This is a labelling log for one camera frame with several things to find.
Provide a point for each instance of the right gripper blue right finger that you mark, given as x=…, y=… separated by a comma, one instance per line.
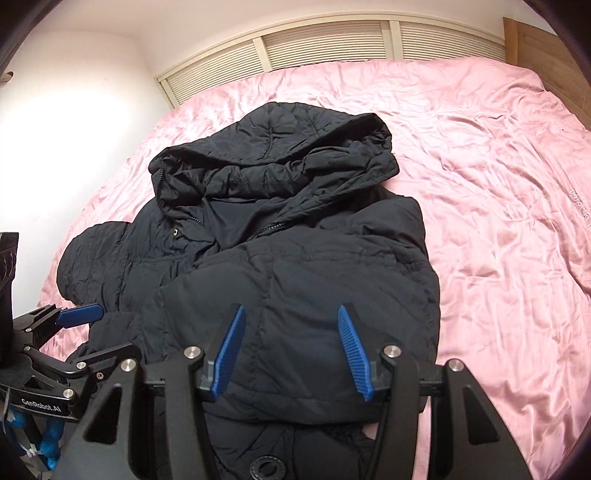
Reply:
x=360, y=344

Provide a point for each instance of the pink bed duvet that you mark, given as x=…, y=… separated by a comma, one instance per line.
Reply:
x=501, y=169

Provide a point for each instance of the white louvered wall panel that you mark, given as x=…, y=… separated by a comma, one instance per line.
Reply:
x=350, y=38

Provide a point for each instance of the black hooded puffer coat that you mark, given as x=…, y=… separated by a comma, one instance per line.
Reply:
x=286, y=213

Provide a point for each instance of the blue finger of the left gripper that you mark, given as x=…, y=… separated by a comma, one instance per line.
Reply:
x=73, y=317

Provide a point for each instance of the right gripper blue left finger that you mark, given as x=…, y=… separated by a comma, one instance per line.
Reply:
x=221, y=353

